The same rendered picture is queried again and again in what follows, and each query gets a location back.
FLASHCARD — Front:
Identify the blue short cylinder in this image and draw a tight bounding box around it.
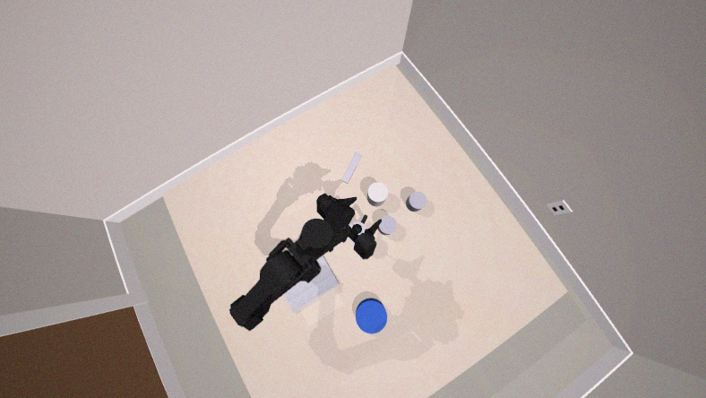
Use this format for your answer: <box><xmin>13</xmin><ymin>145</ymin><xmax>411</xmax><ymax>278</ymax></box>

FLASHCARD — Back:
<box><xmin>356</xmin><ymin>298</ymin><xmax>387</xmax><ymax>333</ymax></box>

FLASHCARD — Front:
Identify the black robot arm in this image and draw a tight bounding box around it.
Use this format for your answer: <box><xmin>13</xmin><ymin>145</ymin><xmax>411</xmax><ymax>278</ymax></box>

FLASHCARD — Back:
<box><xmin>229</xmin><ymin>197</ymin><xmax>355</xmax><ymax>332</ymax></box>

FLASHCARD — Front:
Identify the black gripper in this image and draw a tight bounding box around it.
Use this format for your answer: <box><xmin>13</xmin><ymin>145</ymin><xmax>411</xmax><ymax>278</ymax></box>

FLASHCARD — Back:
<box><xmin>316</xmin><ymin>194</ymin><xmax>382</xmax><ymax>260</ymax></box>

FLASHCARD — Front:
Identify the dark grey cylinder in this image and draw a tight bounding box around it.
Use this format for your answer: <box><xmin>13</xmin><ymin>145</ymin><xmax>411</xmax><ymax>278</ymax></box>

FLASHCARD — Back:
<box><xmin>406</xmin><ymin>192</ymin><xmax>426</xmax><ymax>212</ymax></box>
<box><xmin>378</xmin><ymin>216</ymin><xmax>397</xmax><ymax>235</ymax></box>

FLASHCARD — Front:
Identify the coffee press with black knob plunger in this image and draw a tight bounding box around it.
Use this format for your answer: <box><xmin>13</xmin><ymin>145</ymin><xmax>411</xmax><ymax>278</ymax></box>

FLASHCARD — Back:
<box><xmin>349</xmin><ymin>215</ymin><xmax>367</xmax><ymax>244</ymax></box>

